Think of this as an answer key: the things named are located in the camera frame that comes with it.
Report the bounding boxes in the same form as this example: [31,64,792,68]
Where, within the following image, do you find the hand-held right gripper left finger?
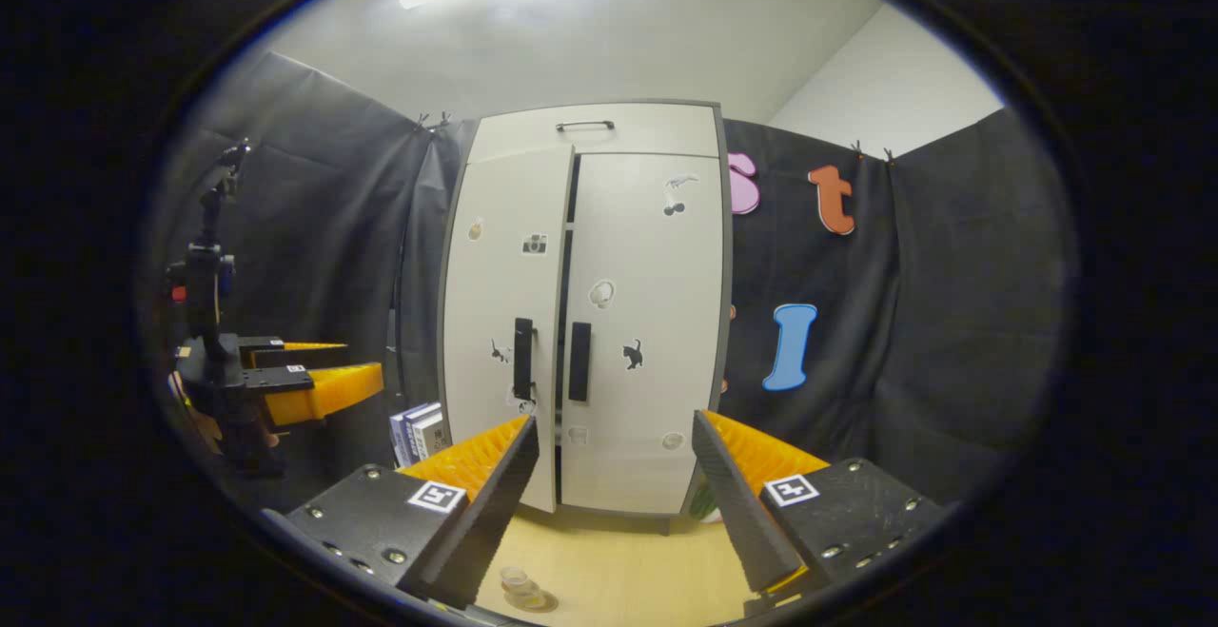
[285,416,540,609]

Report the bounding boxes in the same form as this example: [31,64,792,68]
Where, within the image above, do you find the black backdrop cloth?
[157,49,1076,514]

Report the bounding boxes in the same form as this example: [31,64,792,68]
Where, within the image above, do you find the black door handle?
[569,323,592,402]
[514,318,534,402]

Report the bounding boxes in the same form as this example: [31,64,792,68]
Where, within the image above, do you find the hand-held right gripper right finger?
[689,409,948,599]

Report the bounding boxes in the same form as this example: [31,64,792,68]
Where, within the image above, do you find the white cabinet drawer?
[466,104,721,164]

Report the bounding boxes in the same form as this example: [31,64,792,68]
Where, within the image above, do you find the white door with cat sticker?
[560,153,729,517]

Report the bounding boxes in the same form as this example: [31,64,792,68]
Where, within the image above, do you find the white door with camera sticker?
[442,144,577,514]

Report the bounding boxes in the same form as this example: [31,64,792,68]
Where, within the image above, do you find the white and grey cabinet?
[440,99,734,535]

